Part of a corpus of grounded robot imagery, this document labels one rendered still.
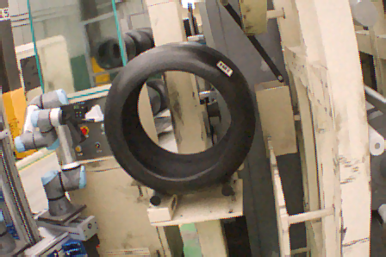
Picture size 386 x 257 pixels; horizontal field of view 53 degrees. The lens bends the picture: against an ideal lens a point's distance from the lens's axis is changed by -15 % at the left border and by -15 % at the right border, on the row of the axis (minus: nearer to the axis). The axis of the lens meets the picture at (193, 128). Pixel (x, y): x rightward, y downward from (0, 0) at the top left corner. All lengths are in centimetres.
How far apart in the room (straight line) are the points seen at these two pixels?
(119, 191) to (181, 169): 69
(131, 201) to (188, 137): 69
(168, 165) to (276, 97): 54
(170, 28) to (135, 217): 116
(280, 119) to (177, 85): 47
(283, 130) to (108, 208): 117
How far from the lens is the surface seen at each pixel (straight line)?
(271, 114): 190
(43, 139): 191
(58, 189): 231
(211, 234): 218
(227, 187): 167
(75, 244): 236
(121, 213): 258
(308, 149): 197
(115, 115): 164
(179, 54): 157
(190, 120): 198
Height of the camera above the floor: 153
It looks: 13 degrees down
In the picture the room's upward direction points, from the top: 12 degrees counter-clockwise
